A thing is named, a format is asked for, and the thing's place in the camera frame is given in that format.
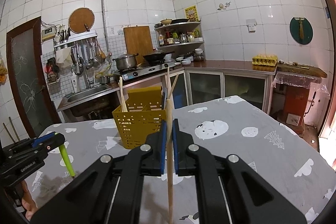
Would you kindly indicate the steel cooking pot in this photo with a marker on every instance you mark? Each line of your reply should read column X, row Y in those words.
column 126, row 61

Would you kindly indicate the steel sink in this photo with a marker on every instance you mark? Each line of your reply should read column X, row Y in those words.
column 96, row 103

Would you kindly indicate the wooden chopstick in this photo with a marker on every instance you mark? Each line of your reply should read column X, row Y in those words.
column 170, row 164

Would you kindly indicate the dark wooden door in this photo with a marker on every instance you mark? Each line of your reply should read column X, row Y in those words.
column 27, row 78

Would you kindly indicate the kitchen counter cabinets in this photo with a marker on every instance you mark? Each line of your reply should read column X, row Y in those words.
column 208, row 80

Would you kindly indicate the black wok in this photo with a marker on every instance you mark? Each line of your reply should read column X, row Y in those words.
column 156, row 58

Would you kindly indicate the white wall socket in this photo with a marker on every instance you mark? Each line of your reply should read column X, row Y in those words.
column 251, row 25

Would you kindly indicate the plastic covered side table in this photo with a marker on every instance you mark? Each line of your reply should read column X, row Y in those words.
column 294, row 90

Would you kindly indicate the grey animal print tablecloth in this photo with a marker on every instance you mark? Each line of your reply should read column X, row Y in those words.
column 237, row 164

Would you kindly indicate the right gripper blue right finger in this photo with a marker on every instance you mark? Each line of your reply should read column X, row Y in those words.
column 175, row 132

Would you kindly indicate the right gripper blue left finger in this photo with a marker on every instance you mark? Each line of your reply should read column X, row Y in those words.
column 162, row 146

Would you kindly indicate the steel faucet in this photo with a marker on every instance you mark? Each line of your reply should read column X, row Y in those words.
column 84, row 71

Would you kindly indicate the wooden cutting board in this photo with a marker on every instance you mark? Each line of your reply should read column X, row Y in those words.
column 138, row 42

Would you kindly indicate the yellow perforated utensil holder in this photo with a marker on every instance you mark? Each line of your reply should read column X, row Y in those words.
column 143, row 115

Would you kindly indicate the gas stove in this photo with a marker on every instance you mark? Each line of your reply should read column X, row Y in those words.
column 142, row 72

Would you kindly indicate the yellow wall poster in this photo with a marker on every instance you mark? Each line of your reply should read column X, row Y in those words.
column 191, row 14

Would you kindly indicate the round woven lid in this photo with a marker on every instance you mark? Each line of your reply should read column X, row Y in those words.
column 81, row 20

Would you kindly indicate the chopstick in holder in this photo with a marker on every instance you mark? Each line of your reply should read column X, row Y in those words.
column 168, row 83
column 123, row 103
column 171, row 88

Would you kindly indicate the steel wall utensil rack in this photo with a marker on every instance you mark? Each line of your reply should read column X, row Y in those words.
column 79, row 51

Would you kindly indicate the person's left hand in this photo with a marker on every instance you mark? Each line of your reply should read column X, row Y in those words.
column 28, row 202

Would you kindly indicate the green round wall hanger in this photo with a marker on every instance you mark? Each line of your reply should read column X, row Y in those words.
column 301, row 30

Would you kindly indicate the green bear handle utensil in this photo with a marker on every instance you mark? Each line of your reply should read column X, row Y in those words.
column 66, row 159

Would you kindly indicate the corner shelf with bottles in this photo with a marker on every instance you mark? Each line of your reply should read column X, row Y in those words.
column 180, row 37

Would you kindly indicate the yellow egg tray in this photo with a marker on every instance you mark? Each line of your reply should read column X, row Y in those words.
column 265, row 60

